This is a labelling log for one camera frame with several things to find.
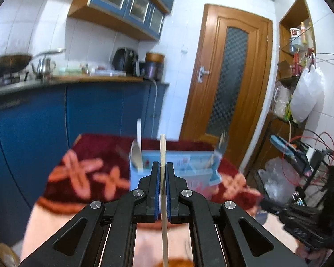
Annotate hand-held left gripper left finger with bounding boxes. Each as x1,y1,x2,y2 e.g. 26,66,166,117
18,161,160,267

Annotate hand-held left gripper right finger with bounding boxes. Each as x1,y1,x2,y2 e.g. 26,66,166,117
166,162,309,267

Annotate champagne spoon with white handle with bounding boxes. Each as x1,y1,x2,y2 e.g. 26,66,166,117
130,140,145,171

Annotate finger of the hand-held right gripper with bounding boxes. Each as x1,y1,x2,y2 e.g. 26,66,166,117
259,197,287,215

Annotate gas stove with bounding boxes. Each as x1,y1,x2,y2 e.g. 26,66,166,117
0,71,30,88

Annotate light blue utensil holder box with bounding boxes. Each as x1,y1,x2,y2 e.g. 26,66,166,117
129,148,223,201

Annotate blue base cabinets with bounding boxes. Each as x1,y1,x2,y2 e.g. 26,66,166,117
0,78,170,229

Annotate black metal rack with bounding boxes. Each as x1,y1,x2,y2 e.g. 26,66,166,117
250,111,334,229

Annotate silver door handle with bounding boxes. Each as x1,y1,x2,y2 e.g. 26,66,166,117
198,66,210,83

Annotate dark steel wok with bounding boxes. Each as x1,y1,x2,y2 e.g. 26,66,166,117
0,48,66,77

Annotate dark jar with wooden lid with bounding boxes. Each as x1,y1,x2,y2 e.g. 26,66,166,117
141,61,165,80

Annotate white power cable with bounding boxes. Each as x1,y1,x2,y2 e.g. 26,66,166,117
150,78,160,140

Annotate white plastic bag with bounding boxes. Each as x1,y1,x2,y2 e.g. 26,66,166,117
290,65,326,123

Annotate glass door wall cabinet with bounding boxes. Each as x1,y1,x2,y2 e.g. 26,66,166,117
67,0,170,42

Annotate black air fryer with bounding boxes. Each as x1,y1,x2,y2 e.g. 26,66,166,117
112,47,140,76

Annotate person's right hand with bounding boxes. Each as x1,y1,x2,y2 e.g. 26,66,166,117
296,246,334,262

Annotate steel kettle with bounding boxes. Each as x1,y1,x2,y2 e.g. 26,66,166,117
31,56,57,80

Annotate wooden chopstick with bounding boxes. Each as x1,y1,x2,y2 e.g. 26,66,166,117
160,134,170,267

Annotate wooden wall shelf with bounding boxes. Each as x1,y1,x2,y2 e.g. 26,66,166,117
267,0,316,123

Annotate large steel fork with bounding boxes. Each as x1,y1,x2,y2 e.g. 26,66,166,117
215,131,230,156

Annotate blue plastic tray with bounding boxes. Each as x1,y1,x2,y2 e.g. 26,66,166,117
269,134,297,160

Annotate wooden door with glass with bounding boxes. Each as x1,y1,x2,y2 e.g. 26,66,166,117
179,3,273,170

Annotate clear plastic bags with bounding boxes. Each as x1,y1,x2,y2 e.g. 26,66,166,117
257,157,299,209

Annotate brown inner pot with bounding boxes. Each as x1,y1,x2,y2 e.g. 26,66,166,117
145,51,165,63

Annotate red cable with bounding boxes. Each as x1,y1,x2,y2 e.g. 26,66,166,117
278,132,334,178

